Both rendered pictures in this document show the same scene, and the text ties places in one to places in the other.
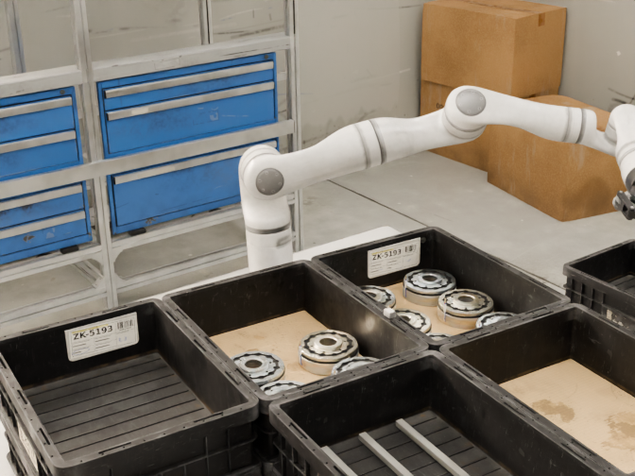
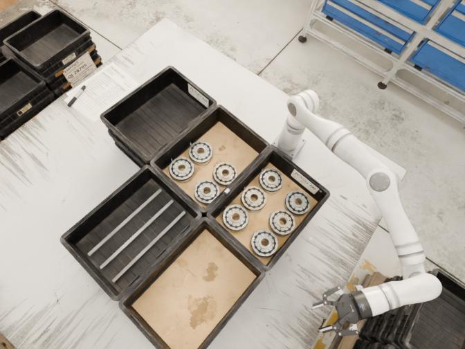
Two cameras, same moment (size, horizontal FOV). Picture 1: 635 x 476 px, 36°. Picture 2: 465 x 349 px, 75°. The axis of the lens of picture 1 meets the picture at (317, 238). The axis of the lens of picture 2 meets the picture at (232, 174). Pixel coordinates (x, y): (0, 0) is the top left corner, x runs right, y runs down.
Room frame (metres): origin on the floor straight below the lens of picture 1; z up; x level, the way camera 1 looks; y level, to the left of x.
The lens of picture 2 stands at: (1.25, -0.48, 1.99)
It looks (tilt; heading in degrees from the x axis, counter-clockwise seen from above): 66 degrees down; 62
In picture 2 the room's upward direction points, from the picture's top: 11 degrees clockwise
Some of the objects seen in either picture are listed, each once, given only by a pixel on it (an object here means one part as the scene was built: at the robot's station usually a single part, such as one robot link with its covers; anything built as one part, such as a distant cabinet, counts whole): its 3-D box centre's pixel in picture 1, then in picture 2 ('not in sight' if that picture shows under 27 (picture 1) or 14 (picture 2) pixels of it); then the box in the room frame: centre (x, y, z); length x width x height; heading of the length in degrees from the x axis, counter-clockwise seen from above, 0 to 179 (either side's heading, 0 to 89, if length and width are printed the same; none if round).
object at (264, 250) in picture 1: (270, 263); (292, 132); (1.82, 0.10, 0.85); 0.09 x 0.09 x 0.17; 27
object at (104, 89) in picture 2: not in sight; (102, 89); (1.03, 0.67, 0.70); 0.33 x 0.23 x 0.01; 35
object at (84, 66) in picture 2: not in sight; (79, 69); (0.87, 1.13, 0.41); 0.31 x 0.02 x 0.16; 35
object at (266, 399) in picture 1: (288, 326); (212, 155); (1.43, 0.05, 0.92); 0.40 x 0.30 x 0.02; 30
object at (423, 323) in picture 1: (403, 322); (254, 198); (1.55, -0.15, 0.86); 0.10 x 0.10 x 0.01
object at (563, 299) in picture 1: (434, 283); (270, 204); (1.58, -0.21, 0.92); 0.40 x 0.30 x 0.02; 30
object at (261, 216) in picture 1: (265, 190); (302, 110); (1.82, 0.10, 1.01); 0.09 x 0.09 x 0.17; 13
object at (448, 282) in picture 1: (429, 280); (297, 202); (1.72, -0.22, 0.86); 0.10 x 0.10 x 0.01
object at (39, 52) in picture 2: not in sight; (63, 63); (0.77, 1.25, 0.37); 0.40 x 0.30 x 0.45; 35
